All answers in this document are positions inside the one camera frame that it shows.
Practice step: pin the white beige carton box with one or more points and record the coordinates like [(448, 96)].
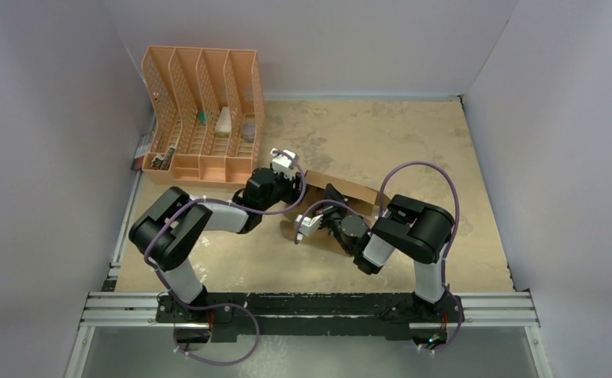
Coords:
[(223, 127)]

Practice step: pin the pack of coloured markers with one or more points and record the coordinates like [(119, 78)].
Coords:
[(143, 147)]

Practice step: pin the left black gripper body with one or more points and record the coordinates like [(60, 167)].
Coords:
[(284, 189)]

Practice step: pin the purple grey round container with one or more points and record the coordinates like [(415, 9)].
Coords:
[(248, 130)]

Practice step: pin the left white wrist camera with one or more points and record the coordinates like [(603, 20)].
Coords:
[(284, 162)]

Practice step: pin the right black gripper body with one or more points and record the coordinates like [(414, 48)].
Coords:
[(328, 213)]

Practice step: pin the black white patterned card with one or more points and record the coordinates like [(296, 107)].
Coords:
[(163, 161)]

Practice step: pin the orange plastic file organizer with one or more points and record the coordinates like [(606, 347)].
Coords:
[(210, 112)]

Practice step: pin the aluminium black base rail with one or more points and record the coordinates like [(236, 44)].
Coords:
[(393, 316)]

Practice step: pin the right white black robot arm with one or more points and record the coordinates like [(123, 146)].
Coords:
[(417, 229)]

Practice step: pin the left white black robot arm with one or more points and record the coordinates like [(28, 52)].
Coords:
[(167, 232)]

